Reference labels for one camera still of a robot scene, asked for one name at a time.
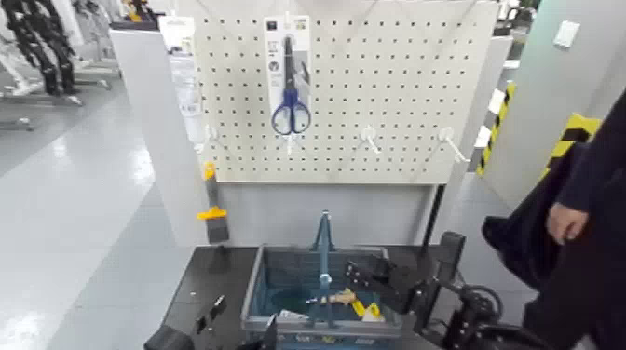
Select yellow item in crate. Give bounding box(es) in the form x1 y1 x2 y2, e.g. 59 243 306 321
332 289 385 323

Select blue handled scissors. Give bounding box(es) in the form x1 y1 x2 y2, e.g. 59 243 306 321
270 34 313 137

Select white pegboard panel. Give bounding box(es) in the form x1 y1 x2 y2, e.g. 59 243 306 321
191 0 500 186

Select white partition panel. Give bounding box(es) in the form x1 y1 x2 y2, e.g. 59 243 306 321
108 28 442 249

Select dark green item in crate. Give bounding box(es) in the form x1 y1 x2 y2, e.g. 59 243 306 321
269 289 310 314

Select black pegboard stand leg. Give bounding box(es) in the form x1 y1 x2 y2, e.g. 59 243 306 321
419 184 446 259

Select blue grey folding crate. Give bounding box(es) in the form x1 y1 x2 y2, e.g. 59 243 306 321
240 244 404 350

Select wide yellow black hazard strip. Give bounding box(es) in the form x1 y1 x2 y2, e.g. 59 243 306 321
539 114 600 180

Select clear plastic packaged item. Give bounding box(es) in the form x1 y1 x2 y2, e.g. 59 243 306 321
158 16 208 154

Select person's bare hand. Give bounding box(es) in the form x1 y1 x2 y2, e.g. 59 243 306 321
546 202 590 247

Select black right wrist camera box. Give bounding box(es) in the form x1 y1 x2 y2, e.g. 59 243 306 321
434 231 468 284

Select person in dark clothing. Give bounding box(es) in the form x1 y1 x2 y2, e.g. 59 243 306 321
481 85 626 350

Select blue crate carry handle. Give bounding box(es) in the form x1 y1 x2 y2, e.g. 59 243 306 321
306 209 340 329

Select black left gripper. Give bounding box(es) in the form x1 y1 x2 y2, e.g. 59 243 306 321
143 293 279 350

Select slim yellow black hazard strip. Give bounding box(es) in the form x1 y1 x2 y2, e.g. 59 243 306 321
475 81 518 179

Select white item in crate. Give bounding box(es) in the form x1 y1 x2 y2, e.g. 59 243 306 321
278 309 310 323

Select black humanoid robot on stand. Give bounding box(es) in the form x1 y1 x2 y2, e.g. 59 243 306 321
0 0 83 97

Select white scissors packaging card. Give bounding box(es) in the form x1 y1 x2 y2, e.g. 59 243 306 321
264 14 313 129

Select yellow-handled scraper tool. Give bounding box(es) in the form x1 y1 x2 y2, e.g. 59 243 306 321
197 161 231 246

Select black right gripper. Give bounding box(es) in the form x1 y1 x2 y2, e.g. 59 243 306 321
344 257 428 316

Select white wall switch plate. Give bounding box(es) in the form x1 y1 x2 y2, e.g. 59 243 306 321
552 20 582 50

